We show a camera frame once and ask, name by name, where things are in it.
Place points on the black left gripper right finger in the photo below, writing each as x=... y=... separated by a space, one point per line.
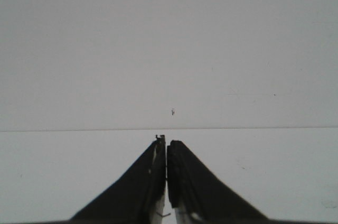
x=196 y=194

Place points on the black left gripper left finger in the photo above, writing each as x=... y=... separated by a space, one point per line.
x=138 y=195

